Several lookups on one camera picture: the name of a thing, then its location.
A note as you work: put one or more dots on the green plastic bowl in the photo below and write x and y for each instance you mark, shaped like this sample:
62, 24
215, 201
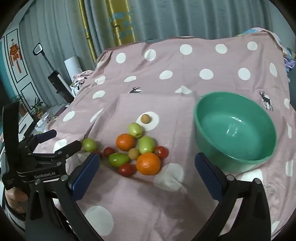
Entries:
235, 129

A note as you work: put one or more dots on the colourful bedding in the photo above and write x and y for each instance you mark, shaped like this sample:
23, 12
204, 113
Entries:
289, 62

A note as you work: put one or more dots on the black upright vacuum cleaner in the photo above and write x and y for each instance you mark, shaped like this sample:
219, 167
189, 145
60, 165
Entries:
56, 81

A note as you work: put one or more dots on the red knot wall ornament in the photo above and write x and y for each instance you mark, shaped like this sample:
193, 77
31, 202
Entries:
15, 54

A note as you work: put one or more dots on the person's left forearm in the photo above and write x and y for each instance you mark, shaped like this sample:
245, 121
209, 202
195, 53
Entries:
16, 220

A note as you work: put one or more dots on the small brown longan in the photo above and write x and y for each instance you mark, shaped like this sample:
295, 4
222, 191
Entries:
146, 118

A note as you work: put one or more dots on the yellowish longan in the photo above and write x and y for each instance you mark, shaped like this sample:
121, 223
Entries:
134, 153

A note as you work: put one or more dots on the pink polka dot cloth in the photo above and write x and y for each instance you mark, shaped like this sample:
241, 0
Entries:
161, 69

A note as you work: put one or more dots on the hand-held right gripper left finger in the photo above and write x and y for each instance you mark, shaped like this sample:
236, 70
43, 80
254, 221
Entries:
85, 176

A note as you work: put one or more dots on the small red tomato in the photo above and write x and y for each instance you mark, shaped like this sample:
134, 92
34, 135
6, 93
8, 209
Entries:
99, 153
108, 151

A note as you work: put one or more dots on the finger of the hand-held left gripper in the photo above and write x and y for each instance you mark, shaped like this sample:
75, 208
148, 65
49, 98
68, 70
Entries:
69, 148
45, 136

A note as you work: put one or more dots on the grey curtain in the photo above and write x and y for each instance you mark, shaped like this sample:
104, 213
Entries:
161, 18

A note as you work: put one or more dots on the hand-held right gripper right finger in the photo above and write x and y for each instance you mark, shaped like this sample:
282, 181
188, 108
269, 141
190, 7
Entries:
208, 176

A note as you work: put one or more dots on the potted plant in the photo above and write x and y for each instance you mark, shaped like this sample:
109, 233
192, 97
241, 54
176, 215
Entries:
18, 103
37, 109

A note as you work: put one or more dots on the white cabinet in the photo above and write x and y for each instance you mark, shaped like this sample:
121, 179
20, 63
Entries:
25, 124

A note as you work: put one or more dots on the large orange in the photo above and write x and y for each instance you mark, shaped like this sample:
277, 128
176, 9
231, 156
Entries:
148, 163

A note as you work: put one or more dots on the pile of pale clothes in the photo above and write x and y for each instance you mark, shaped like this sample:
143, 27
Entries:
81, 77

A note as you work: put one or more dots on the person's left hand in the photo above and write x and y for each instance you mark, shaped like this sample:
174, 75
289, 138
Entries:
15, 198

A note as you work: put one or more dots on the yellow patterned curtain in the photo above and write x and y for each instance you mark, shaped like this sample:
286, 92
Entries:
120, 23

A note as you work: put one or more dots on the white cylinder appliance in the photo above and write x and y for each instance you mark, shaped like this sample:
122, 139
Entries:
72, 67

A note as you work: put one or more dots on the small orange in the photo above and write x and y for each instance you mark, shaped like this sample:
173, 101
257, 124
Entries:
125, 141

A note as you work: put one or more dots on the green jujube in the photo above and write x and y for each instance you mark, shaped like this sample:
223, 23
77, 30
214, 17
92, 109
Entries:
89, 144
118, 159
146, 144
135, 129

